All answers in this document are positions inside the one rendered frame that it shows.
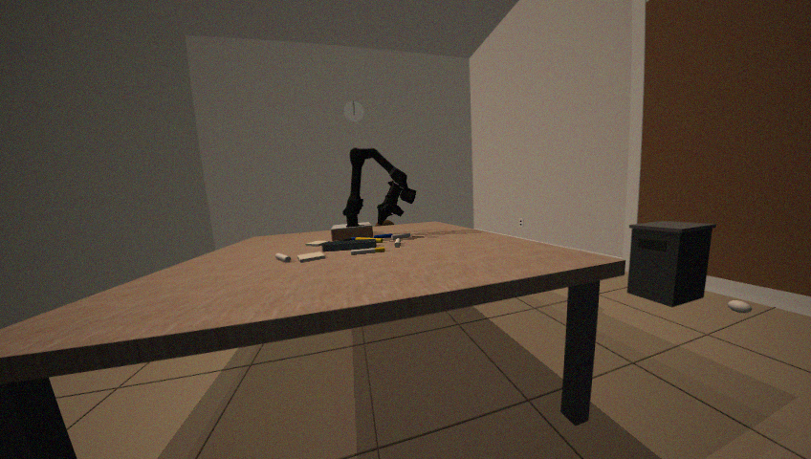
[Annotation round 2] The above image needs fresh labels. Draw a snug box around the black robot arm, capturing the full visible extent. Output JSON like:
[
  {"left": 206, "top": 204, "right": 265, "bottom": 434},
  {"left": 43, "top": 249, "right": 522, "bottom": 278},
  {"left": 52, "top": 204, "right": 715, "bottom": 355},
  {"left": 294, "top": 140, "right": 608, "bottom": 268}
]
[{"left": 342, "top": 148, "right": 416, "bottom": 227}]

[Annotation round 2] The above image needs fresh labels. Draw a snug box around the grey keyboard with white letter keys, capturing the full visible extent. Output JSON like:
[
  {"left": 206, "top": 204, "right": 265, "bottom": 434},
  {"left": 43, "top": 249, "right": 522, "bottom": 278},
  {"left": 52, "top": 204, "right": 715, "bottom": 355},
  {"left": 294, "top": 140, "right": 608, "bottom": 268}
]
[{"left": 321, "top": 239, "right": 377, "bottom": 251}]

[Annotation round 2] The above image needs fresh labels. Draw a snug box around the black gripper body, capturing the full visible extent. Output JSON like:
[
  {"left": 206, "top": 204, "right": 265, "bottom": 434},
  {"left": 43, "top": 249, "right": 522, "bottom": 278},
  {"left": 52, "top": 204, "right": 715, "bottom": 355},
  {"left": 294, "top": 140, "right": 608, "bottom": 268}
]
[{"left": 377, "top": 193, "right": 398, "bottom": 214}]

